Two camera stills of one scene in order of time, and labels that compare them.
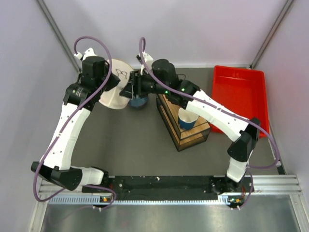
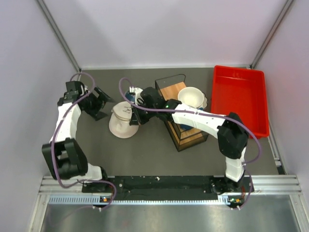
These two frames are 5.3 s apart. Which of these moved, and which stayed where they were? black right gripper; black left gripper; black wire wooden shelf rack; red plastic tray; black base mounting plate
Moved: black right gripper; black left gripper
Stayed: red plastic tray; black base mounting plate; black wire wooden shelf rack
